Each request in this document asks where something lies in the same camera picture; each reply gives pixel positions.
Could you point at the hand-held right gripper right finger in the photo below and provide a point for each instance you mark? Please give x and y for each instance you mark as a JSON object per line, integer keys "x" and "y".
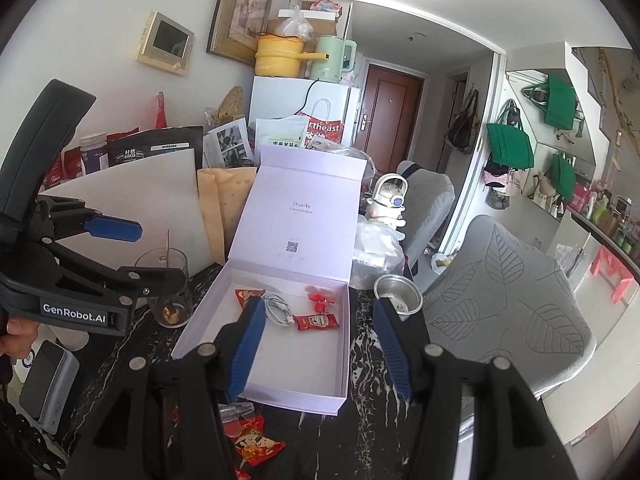
{"x": 392, "y": 350}

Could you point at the white foam board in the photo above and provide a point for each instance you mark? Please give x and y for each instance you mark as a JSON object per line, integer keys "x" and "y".
{"x": 150, "y": 190}

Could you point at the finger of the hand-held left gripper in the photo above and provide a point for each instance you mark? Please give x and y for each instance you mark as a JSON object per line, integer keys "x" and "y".
{"x": 112, "y": 228}
{"x": 145, "y": 280}

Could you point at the plastic bag of food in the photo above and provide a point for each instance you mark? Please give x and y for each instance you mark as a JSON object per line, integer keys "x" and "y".
{"x": 295, "y": 25}

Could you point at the large grey leaf-pattern chair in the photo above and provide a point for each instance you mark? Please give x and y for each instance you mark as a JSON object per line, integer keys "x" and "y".
{"x": 510, "y": 300}

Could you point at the gold stirring spoon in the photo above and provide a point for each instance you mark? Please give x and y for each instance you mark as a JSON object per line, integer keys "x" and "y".
{"x": 168, "y": 247}

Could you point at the black-and-white photo print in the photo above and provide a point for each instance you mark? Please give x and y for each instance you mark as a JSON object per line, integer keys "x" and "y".
{"x": 230, "y": 142}

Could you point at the pink plastic stool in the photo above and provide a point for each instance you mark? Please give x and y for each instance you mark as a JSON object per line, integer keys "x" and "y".
{"x": 607, "y": 265}

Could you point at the green tote bag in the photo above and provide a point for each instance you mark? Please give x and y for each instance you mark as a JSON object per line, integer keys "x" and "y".
{"x": 510, "y": 145}

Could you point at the steel bowl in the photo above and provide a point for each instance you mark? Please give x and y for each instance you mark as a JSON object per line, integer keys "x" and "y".
{"x": 400, "y": 292}

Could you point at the clear plastic packet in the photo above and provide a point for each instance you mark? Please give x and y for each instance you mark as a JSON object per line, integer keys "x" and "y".
{"x": 237, "y": 412}

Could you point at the yellow electric pot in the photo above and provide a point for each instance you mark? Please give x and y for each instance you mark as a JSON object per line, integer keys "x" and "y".
{"x": 277, "y": 57}

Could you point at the beige wall intercom panel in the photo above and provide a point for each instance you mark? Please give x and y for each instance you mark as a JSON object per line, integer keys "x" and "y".
{"x": 165, "y": 42}

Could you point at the white fridge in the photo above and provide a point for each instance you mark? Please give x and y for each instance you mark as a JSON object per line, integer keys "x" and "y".
{"x": 280, "y": 100}

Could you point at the black coffee bag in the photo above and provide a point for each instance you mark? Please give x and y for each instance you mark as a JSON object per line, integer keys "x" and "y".
{"x": 150, "y": 147}

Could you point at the white water jug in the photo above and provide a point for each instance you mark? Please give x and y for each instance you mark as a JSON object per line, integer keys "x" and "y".
{"x": 387, "y": 195}

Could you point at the clear glass cup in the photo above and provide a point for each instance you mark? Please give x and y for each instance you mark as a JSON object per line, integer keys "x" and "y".
{"x": 172, "y": 312}

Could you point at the clear plastic bag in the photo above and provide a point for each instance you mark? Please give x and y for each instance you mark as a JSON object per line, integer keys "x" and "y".
{"x": 375, "y": 255}

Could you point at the row of bottles and jars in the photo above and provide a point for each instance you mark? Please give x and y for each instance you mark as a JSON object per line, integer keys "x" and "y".
{"x": 605, "y": 210}

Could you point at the lavender gift box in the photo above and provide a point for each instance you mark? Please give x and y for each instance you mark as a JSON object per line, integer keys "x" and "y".
{"x": 295, "y": 220}

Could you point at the red mini fan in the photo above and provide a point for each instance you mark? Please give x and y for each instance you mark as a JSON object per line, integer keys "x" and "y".
{"x": 320, "y": 302}

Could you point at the framed picture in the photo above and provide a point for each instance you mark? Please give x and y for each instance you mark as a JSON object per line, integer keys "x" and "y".
{"x": 242, "y": 10}

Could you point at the red ketchup packet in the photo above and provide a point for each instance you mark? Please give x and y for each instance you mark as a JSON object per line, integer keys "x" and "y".
{"x": 315, "y": 321}

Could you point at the kraft paper envelope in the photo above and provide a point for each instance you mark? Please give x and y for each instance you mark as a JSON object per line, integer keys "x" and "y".
{"x": 235, "y": 200}
{"x": 210, "y": 210}

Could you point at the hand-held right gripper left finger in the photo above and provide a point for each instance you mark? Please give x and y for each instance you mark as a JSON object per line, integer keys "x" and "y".
{"x": 247, "y": 345}

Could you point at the green electric kettle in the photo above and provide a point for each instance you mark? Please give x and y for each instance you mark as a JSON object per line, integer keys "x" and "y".
{"x": 330, "y": 60}

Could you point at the red snack bag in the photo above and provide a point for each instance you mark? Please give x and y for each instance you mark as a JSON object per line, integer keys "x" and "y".
{"x": 65, "y": 167}

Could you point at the black handbag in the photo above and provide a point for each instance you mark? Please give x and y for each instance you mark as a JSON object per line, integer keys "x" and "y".
{"x": 462, "y": 130}

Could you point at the woven straw fan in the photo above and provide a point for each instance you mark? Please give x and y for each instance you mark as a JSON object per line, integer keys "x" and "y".
{"x": 230, "y": 105}

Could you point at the small grey leaf-pattern chair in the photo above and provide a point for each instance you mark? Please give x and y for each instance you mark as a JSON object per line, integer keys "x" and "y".
{"x": 430, "y": 200}

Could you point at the person's left hand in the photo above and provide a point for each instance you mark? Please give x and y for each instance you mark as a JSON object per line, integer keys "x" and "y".
{"x": 17, "y": 340}

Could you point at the red gold-print snack packet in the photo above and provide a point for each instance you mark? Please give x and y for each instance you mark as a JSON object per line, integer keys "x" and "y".
{"x": 247, "y": 296}

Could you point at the red cartoon snack packet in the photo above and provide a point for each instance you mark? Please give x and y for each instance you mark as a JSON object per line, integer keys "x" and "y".
{"x": 257, "y": 442}

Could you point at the brown door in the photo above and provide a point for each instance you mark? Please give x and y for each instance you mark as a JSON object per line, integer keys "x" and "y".
{"x": 395, "y": 115}

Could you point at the cream handbag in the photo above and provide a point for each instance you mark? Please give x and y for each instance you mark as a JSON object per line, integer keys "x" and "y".
{"x": 545, "y": 192}

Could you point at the white cabinet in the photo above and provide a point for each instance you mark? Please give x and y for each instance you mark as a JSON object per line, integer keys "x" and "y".
{"x": 600, "y": 330}

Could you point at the narrow red bag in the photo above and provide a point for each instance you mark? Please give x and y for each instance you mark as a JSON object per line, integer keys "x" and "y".
{"x": 160, "y": 112}

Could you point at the grey power bank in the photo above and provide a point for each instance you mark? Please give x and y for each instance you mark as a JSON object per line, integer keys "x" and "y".
{"x": 47, "y": 385}

